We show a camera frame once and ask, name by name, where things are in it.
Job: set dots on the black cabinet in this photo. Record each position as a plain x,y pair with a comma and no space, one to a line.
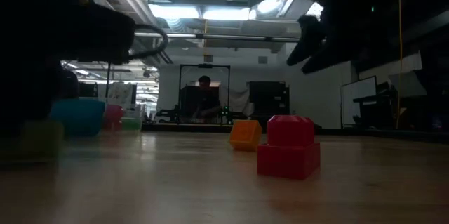
268,103

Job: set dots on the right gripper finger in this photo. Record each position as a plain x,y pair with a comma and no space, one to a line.
329,60
310,38

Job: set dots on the red two-stud block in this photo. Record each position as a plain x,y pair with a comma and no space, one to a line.
287,161
113,117

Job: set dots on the person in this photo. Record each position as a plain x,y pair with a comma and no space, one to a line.
207,103

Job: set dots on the background black rig frame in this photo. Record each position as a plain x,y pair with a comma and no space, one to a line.
179,94

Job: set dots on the horizontal overhead rail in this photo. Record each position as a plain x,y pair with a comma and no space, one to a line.
217,36

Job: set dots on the yellow-orange small block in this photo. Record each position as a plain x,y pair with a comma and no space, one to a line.
245,136

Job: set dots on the black aluminium table frame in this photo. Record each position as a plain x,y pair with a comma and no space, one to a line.
196,128

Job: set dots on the yellow plastic bin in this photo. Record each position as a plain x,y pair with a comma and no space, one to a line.
35,139

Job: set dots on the blue plastic bin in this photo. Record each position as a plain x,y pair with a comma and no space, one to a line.
79,118

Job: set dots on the clear plastic bin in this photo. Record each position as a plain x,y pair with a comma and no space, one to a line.
135,111

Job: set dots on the white board panel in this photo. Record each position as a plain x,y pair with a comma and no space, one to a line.
358,101

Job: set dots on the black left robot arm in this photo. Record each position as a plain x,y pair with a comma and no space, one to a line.
70,31

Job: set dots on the black frame clamp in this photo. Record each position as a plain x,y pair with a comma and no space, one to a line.
318,126

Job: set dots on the green plastic bowl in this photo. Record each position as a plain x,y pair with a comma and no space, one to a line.
131,124

